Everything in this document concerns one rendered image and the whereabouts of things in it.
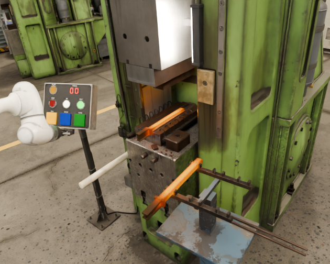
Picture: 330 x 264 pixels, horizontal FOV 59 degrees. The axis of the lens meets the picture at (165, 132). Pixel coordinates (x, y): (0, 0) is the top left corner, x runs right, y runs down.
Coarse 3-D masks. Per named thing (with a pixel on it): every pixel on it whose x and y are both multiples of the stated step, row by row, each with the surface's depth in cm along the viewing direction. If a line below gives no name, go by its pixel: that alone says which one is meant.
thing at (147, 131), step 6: (180, 108) 182; (174, 114) 176; (162, 120) 170; (150, 126) 165; (156, 126) 165; (138, 132) 158; (144, 132) 158; (150, 132) 161; (138, 138) 157; (144, 138) 160
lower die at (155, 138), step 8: (176, 104) 194; (184, 104) 191; (160, 112) 186; (168, 112) 183; (184, 112) 180; (152, 120) 174; (168, 120) 171; (176, 120) 172; (184, 120) 175; (136, 128) 171; (168, 128) 164; (176, 128) 170; (136, 136) 174; (152, 136) 164; (160, 136) 160; (160, 144) 162
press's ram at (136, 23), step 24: (120, 0) 135; (144, 0) 126; (168, 0) 128; (192, 0) 141; (120, 24) 142; (144, 24) 132; (168, 24) 132; (120, 48) 149; (144, 48) 138; (168, 48) 137
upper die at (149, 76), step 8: (128, 64) 151; (176, 64) 153; (184, 64) 159; (128, 72) 153; (136, 72) 149; (144, 72) 146; (152, 72) 142; (160, 72) 145; (168, 72) 150; (176, 72) 155; (184, 72) 161; (128, 80) 156; (136, 80) 152; (144, 80) 148; (152, 80) 144; (160, 80) 147; (168, 80) 152
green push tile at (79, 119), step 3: (75, 114) 178; (78, 114) 178; (81, 114) 177; (84, 114) 177; (75, 117) 178; (78, 117) 178; (81, 117) 177; (84, 117) 177; (75, 120) 178; (78, 120) 178; (81, 120) 177; (84, 120) 177; (75, 123) 178; (78, 123) 178; (81, 123) 177; (84, 123) 177; (84, 126) 177
